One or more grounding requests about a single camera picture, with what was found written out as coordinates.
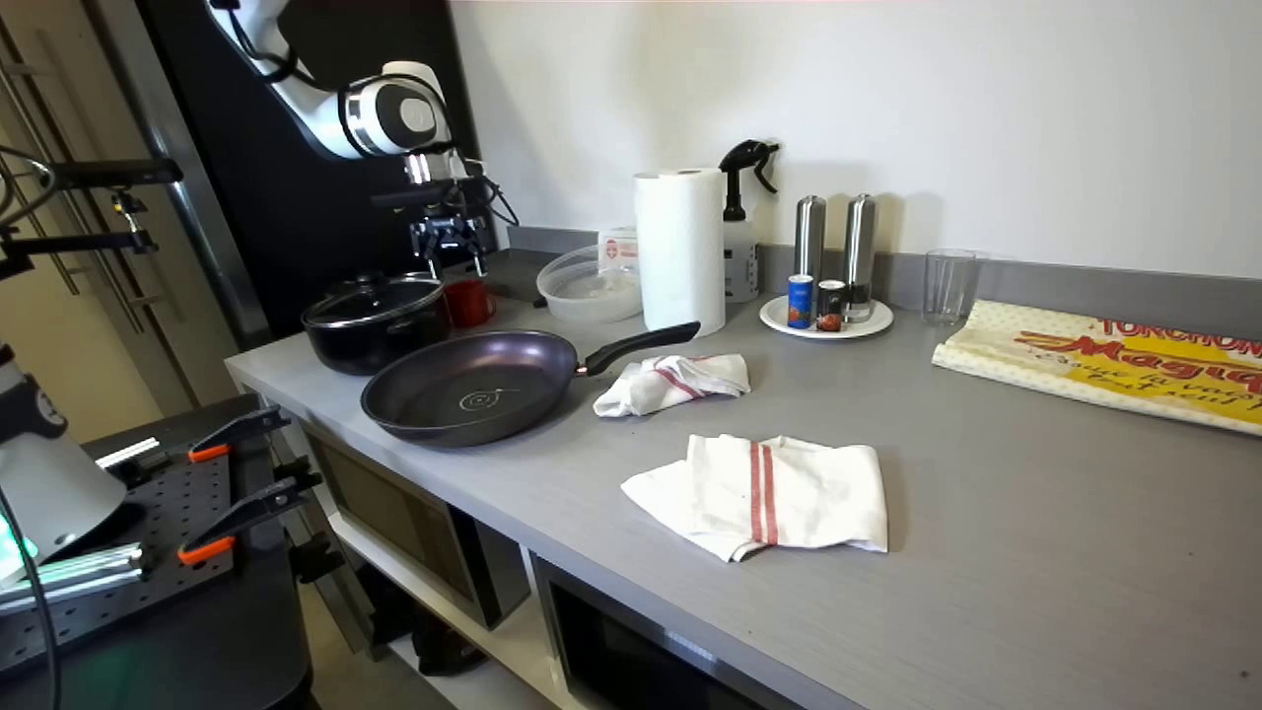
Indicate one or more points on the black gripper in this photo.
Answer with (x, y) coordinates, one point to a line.
(451, 219)

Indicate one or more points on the glass lid with black knob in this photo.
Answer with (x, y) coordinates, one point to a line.
(377, 296)

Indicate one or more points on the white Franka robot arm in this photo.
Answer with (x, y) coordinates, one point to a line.
(380, 111)

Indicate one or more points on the black pot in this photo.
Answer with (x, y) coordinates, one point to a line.
(377, 343)

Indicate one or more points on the red cup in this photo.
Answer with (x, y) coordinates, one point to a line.
(465, 304)

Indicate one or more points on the purple frying pan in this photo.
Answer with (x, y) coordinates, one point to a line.
(475, 389)

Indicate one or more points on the clear plastic container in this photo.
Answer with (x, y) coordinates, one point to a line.
(584, 292)

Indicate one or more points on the white paper towel roll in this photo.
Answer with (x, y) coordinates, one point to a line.
(676, 249)

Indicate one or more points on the crumpled white red-striped towel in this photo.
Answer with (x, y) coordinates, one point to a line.
(673, 386)

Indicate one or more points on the black under-counter appliance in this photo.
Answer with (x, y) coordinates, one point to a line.
(634, 655)
(418, 525)

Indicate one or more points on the black clamp with orange tip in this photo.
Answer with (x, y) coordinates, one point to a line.
(237, 517)
(230, 437)

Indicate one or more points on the spray bottle with black head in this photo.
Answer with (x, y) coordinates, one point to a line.
(744, 163)

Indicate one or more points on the blue spice jar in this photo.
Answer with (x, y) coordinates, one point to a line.
(802, 303)

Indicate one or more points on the steel spice grinder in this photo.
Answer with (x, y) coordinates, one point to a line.
(811, 240)
(860, 244)

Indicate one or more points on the dark spice jar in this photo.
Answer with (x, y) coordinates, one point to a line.
(828, 304)

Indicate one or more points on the folded white red-striped towel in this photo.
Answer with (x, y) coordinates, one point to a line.
(790, 493)

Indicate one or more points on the small white plate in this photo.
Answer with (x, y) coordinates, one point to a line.
(869, 320)

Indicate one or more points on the black robot table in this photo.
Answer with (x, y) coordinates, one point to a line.
(199, 633)

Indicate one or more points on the clear drinking glass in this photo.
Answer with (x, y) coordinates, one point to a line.
(948, 288)

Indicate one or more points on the black camera stand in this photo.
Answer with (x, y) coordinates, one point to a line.
(80, 171)

